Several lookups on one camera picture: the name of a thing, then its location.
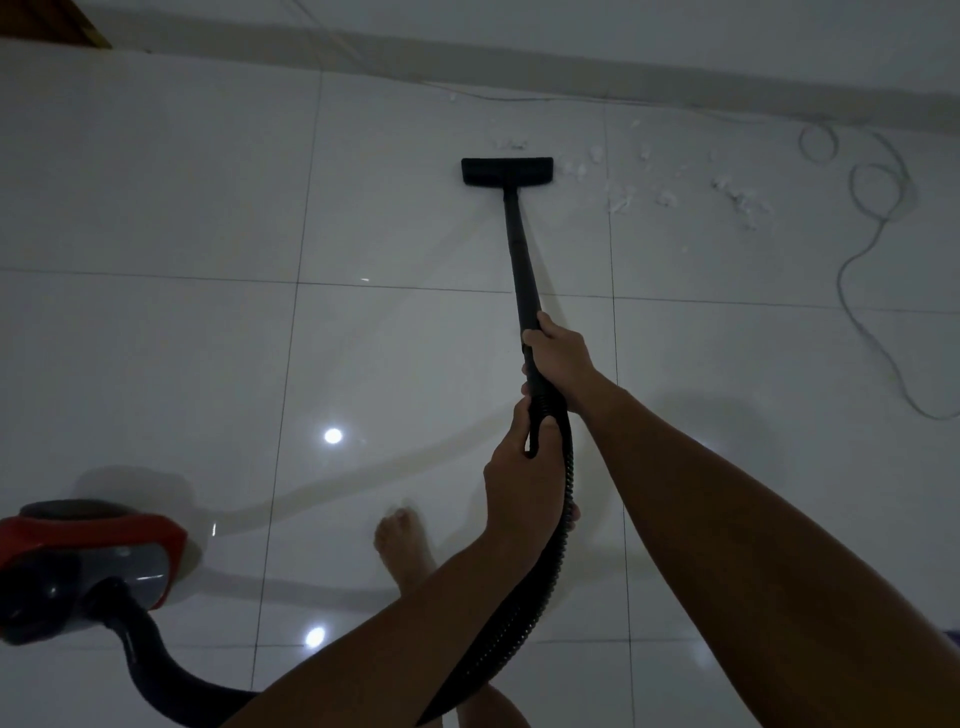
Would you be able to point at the person's right hand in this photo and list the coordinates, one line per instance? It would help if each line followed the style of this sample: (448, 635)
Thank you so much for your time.
(566, 360)

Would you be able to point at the person's left hand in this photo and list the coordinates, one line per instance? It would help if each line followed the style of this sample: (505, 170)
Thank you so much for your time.
(525, 487)

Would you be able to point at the red and black vacuum cleaner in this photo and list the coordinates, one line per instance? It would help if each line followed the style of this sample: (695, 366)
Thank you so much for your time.
(97, 540)

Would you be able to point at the person's left forearm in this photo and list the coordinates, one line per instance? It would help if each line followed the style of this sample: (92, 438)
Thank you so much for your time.
(390, 652)

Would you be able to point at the person's right forearm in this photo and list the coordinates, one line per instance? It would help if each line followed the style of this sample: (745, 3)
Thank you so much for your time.
(772, 577)

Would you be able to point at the person's left leg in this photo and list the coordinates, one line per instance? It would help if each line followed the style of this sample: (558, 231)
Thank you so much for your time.
(405, 547)

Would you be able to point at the person's leg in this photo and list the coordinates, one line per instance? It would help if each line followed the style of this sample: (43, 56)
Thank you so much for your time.
(405, 547)
(491, 709)

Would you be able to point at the person's right leg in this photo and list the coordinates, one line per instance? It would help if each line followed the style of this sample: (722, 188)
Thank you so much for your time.
(491, 709)

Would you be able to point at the scattered white paper scraps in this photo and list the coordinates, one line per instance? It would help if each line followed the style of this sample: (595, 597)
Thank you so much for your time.
(742, 196)

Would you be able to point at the brown wooden door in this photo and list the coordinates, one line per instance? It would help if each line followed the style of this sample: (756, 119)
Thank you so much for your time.
(45, 22)

